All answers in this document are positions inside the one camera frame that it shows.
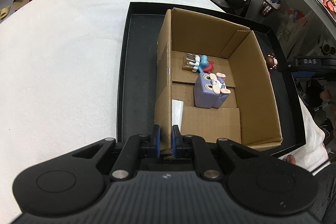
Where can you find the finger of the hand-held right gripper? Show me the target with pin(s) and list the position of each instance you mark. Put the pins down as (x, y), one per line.
(287, 67)

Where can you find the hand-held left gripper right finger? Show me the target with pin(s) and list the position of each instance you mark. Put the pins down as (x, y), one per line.
(175, 141)

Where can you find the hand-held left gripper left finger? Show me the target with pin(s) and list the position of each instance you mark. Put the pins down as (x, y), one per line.
(156, 140)

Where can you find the brown round figurine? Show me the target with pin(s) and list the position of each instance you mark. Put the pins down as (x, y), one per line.
(271, 61)

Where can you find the brown cardboard box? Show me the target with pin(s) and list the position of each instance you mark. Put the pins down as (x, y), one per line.
(262, 108)

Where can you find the purple cube toy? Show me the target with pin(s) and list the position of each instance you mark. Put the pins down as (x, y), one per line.
(206, 94)

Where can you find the black tray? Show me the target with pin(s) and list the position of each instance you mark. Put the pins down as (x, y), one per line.
(139, 69)

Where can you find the red and blue figurine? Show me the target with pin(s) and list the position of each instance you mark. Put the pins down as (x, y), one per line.
(206, 64)

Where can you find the person's right hand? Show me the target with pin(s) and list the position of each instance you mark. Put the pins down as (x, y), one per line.
(326, 95)

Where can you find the white paper label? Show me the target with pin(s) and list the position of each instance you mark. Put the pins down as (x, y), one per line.
(177, 112)

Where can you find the red plastic basket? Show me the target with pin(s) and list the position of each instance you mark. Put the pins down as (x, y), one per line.
(269, 7)

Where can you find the person's leg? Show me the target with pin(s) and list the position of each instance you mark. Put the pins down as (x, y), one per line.
(325, 195)

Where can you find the yellow slipper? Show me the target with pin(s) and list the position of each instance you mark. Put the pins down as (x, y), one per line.
(4, 12)

